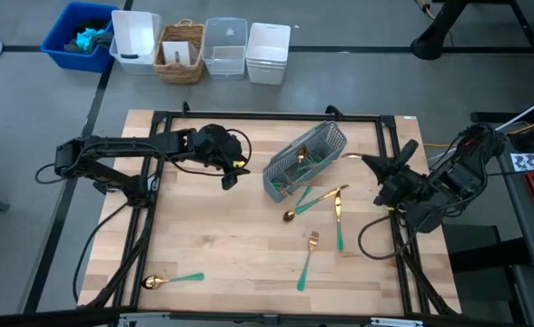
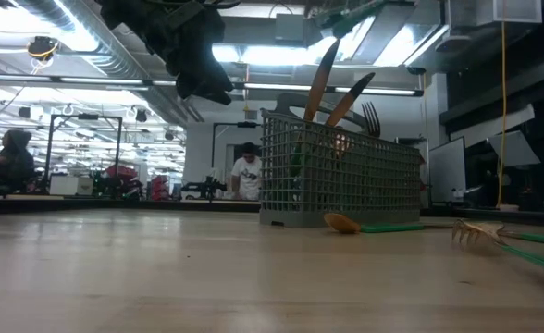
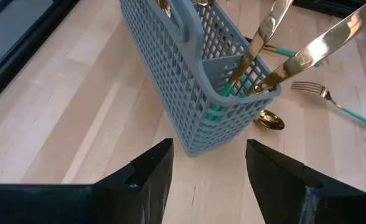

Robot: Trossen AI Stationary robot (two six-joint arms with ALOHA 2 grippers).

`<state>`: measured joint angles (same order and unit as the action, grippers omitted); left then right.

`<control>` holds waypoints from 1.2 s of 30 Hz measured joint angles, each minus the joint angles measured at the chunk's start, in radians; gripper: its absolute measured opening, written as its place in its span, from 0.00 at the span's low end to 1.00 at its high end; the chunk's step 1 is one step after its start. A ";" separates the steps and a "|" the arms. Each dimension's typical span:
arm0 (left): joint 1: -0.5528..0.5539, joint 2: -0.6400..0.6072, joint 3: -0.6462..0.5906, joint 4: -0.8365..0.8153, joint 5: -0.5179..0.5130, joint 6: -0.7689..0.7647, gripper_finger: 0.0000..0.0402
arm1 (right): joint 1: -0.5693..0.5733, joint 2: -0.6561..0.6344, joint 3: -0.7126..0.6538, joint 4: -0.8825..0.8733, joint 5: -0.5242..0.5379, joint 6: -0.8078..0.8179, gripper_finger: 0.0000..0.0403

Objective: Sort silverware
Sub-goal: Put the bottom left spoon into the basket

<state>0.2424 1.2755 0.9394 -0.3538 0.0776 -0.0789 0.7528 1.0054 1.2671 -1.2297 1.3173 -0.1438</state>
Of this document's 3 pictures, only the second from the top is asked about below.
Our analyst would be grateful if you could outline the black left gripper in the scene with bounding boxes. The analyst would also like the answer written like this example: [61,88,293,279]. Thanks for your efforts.
[98,0,235,105]

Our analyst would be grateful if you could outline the white ceiling unit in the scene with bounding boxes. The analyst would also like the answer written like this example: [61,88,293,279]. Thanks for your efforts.
[447,0,544,29]

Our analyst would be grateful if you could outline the red object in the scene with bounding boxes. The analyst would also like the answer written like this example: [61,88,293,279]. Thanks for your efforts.
[149,174,172,202]

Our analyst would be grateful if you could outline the white box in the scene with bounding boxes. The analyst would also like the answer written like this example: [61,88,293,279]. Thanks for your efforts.
[48,175,94,197]

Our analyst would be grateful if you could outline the black ceiling camera dome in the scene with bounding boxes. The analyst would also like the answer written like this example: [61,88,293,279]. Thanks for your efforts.
[26,35,60,62]

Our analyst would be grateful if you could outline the grey mesh cutlery caddy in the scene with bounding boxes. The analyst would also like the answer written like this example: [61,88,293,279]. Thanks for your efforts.
[258,92,422,228]

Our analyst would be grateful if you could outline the white tilted panel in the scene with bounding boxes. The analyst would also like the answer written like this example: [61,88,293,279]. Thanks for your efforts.
[487,130,542,168]

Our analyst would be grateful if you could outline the person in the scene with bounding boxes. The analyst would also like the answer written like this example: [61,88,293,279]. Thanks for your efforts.
[229,142,264,201]
[0,129,36,193]

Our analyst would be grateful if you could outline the wooden utensils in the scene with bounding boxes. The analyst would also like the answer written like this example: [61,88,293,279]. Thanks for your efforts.
[302,39,341,124]

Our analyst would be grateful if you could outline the black stand frame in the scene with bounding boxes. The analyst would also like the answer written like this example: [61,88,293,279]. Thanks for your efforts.
[210,120,264,156]
[43,114,124,191]

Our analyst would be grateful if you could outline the yellow hanging cable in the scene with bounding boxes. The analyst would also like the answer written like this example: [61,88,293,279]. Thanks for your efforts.
[496,20,509,208]

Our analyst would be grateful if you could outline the black aluminium table frame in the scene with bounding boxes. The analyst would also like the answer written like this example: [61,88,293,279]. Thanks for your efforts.
[0,196,544,228]

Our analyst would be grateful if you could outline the white board panel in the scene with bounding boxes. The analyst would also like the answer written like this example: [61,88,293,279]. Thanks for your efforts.
[427,136,467,204]

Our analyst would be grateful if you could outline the grey ceiling box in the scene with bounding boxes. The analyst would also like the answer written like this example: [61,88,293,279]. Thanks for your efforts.
[274,12,307,46]

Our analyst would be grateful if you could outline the gold spoon green handle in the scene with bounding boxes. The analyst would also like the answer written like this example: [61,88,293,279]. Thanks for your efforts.
[330,131,352,158]
[322,212,362,235]

